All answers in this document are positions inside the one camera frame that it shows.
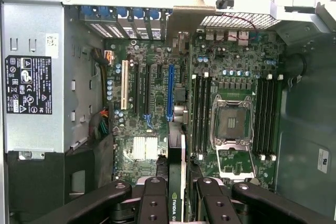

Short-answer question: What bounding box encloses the silver chipset heatsink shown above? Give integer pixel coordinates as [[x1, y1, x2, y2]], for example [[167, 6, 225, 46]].
[[133, 136, 159, 161]]

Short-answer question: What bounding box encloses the CPU socket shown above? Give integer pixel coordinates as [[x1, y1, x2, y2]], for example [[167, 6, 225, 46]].
[[211, 95, 255, 147]]

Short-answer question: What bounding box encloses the black RAM slot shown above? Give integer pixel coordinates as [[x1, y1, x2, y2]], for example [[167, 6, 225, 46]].
[[260, 73, 267, 161], [274, 73, 282, 161], [205, 73, 212, 156], [254, 73, 260, 161], [192, 73, 198, 156], [267, 73, 274, 161], [198, 73, 205, 156]]

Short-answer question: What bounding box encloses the green motherboard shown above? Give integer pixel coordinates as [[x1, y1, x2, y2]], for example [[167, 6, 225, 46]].
[[103, 28, 287, 190]]

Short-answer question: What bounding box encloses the blue expansion slot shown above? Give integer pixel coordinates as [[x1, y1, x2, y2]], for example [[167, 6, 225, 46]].
[[166, 63, 175, 122]]

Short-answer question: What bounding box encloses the black open PC case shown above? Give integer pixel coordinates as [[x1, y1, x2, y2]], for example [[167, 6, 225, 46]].
[[0, 0, 336, 224]]

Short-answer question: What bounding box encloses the long black expansion slot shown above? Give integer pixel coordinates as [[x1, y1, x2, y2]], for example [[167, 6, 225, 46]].
[[133, 61, 140, 114], [145, 62, 152, 114]]

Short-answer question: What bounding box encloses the white expansion slot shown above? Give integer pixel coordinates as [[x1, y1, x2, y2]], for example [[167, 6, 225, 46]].
[[120, 60, 130, 111]]

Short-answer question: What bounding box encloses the grey power supply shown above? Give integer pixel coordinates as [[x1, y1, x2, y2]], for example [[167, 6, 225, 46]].
[[1, 0, 106, 154]]

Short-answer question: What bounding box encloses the multicolour power wire bundle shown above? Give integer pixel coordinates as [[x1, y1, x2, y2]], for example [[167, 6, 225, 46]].
[[88, 107, 112, 142]]

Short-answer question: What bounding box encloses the black plastic air duct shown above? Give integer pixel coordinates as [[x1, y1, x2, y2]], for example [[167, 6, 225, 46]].
[[5, 129, 118, 224]]

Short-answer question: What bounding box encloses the yellow black power wire bundle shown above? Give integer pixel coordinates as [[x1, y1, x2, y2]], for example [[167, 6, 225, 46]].
[[90, 47, 116, 109]]

